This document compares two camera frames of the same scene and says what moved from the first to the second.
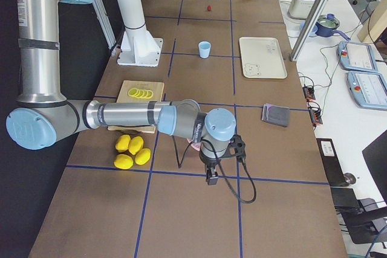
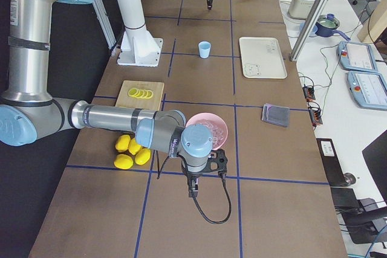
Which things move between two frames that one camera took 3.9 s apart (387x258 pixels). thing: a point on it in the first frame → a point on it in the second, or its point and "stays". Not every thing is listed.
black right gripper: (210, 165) → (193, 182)
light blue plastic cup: (204, 48) stays
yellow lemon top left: (123, 142) stays
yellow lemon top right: (135, 144) stays
